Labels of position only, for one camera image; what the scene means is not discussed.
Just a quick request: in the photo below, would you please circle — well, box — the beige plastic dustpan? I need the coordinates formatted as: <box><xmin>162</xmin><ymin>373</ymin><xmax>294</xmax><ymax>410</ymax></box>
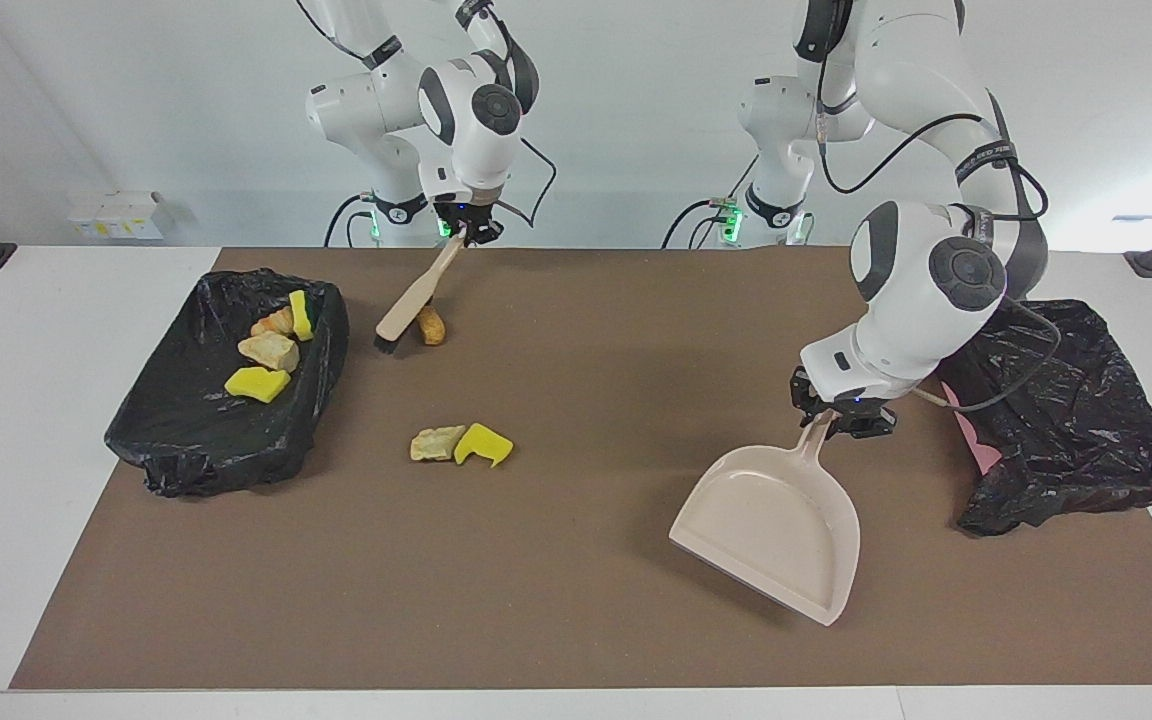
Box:
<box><xmin>668</xmin><ymin>410</ymin><xmax>862</xmax><ymax>628</ymax></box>

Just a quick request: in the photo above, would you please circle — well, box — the left black trash bag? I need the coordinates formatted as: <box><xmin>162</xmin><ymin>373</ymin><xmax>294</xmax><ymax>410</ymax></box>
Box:
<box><xmin>936</xmin><ymin>298</ymin><xmax>1152</xmax><ymax>538</ymax></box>

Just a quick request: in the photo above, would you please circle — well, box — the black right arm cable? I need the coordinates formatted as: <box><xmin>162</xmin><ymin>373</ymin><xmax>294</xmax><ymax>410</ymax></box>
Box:
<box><xmin>296</xmin><ymin>0</ymin><xmax>559</xmax><ymax>229</ymax></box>

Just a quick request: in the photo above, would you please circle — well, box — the pale grey beige rock chunk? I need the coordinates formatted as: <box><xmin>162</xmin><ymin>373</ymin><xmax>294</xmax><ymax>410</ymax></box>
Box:
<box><xmin>409</xmin><ymin>425</ymin><xmax>467</xmax><ymax>463</ymax></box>

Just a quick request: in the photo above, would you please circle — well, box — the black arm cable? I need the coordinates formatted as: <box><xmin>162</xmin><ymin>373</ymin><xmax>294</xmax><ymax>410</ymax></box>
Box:
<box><xmin>816</xmin><ymin>30</ymin><xmax>1065</xmax><ymax>413</ymax></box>
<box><xmin>296</xmin><ymin>0</ymin><xmax>559</xmax><ymax>229</ymax></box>

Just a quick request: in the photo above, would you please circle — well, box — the black base cable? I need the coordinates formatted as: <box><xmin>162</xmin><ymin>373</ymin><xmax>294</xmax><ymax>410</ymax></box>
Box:
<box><xmin>661</xmin><ymin>195</ymin><xmax>737</xmax><ymax>249</ymax></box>
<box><xmin>324</xmin><ymin>195</ymin><xmax>377</xmax><ymax>249</ymax></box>

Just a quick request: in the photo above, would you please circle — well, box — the white wall socket box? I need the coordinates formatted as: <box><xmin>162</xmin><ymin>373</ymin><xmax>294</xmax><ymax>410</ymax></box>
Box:
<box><xmin>67</xmin><ymin>190</ymin><xmax>165</xmax><ymax>241</ymax></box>

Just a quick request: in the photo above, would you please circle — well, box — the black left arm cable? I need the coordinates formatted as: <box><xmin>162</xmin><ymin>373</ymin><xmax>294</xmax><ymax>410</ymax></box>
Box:
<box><xmin>816</xmin><ymin>30</ymin><xmax>1065</xmax><ymax>413</ymax></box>

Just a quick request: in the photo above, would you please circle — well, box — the right black trash bag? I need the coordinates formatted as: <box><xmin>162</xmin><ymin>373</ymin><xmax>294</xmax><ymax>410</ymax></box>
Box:
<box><xmin>103</xmin><ymin>267</ymin><xmax>351</xmax><ymax>499</ymax></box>

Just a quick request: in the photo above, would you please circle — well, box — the large beige rock chunk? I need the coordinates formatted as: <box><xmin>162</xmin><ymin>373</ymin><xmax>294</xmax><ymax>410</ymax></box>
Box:
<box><xmin>237</xmin><ymin>332</ymin><xmax>301</xmax><ymax>374</ymax></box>

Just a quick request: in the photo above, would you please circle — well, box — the black trash bag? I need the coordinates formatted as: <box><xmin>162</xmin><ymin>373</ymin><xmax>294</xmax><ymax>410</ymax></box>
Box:
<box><xmin>936</xmin><ymin>298</ymin><xmax>1152</xmax><ymax>538</ymax></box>
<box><xmin>103</xmin><ymin>267</ymin><xmax>351</xmax><ymax>499</ymax></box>

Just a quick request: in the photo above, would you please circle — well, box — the notched yellow sponge piece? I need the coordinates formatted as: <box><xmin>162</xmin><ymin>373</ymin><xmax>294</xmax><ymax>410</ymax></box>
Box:
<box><xmin>453</xmin><ymin>422</ymin><xmax>515</xmax><ymax>469</ymax></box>

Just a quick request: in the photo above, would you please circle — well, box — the yellow sponge block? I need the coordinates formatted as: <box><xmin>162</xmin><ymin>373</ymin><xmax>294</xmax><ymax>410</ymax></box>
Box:
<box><xmin>224</xmin><ymin>367</ymin><xmax>293</xmax><ymax>404</ymax></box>

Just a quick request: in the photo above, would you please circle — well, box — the brown table mat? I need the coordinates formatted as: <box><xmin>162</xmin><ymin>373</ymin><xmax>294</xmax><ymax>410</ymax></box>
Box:
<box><xmin>8</xmin><ymin>246</ymin><xmax>1152</xmax><ymax>691</ymax></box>

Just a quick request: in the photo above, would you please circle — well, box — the beige handled black bristle brush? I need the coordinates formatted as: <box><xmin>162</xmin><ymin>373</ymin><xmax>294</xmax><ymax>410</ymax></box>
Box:
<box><xmin>373</xmin><ymin>235</ymin><xmax>467</xmax><ymax>358</ymax></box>

